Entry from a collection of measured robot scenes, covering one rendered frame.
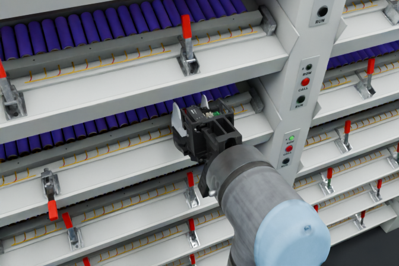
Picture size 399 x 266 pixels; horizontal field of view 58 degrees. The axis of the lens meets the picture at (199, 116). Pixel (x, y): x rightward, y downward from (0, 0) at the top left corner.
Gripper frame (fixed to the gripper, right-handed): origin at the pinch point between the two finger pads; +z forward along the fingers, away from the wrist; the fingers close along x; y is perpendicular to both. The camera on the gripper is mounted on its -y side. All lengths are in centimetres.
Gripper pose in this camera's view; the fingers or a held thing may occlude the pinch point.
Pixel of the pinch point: (185, 115)
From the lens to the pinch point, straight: 69.6
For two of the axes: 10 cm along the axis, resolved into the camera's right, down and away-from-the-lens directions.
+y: -0.7, -8.4, -5.4
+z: -3.8, -4.7, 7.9
